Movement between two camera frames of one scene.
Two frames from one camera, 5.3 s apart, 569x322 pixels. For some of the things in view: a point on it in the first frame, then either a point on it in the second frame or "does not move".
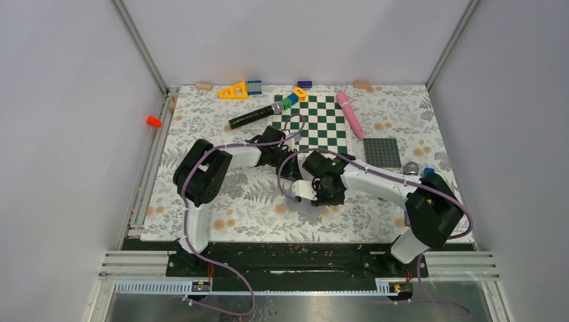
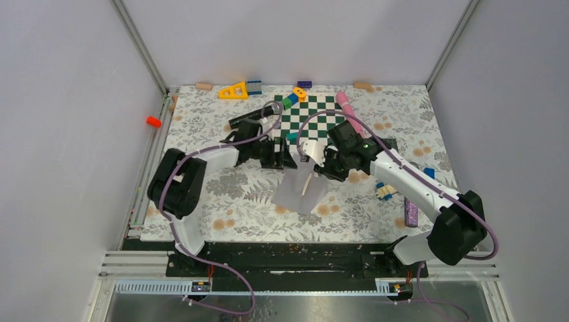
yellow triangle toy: x=237 y=91 does not move
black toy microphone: x=276 y=108 does not move
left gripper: x=292 y=170 → x=278 y=159
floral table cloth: x=303 y=163 does not move
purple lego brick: x=304 y=84 does not move
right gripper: x=339 y=200 → x=326 y=170
